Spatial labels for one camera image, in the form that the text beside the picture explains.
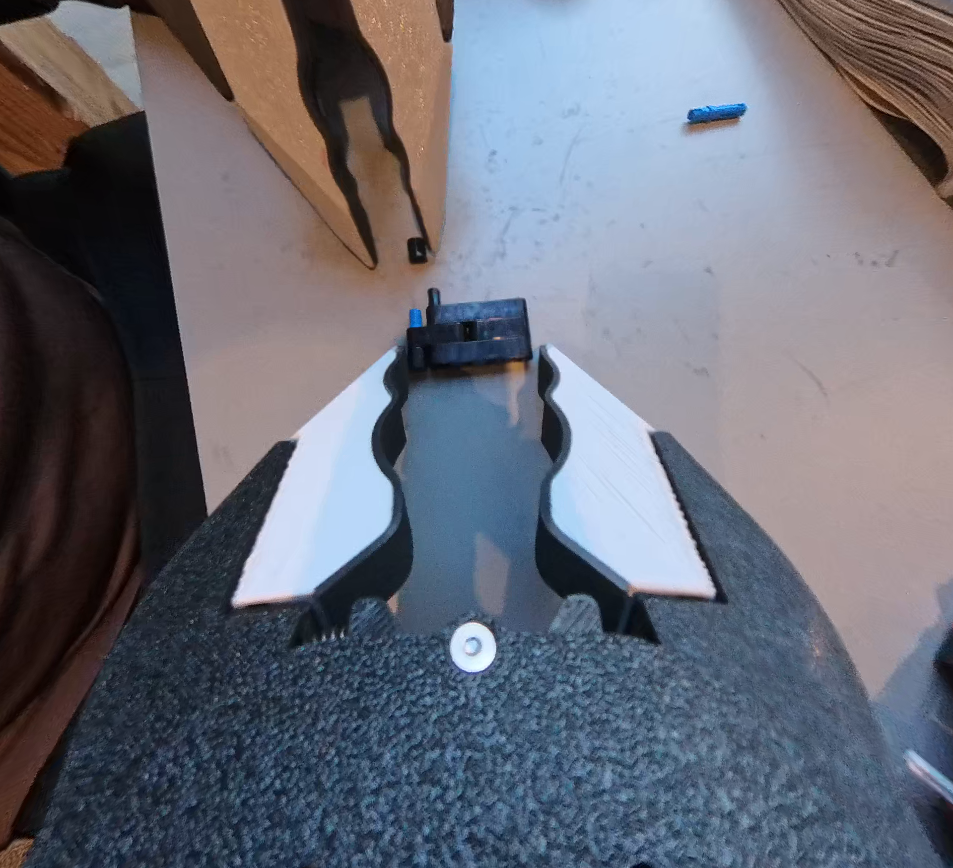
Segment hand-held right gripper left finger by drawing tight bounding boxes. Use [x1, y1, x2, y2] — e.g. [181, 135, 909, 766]
[231, 345, 415, 608]

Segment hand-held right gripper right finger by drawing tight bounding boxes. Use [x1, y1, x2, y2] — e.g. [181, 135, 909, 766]
[533, 343, 719, 601]

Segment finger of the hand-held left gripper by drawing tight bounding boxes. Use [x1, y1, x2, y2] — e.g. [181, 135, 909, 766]
[326, 0, 464, 262]
[147, 0, 381, 271]

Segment black brick assembly with blue pins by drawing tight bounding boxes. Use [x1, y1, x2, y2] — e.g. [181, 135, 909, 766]
[406, 289, 533, 371]

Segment person's black trousers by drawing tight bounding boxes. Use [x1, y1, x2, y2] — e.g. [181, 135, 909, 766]
[0, 112, 208, 586]

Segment open instruction booklet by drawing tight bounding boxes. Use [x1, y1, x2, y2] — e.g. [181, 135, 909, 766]
[706, 0, 953, 206]

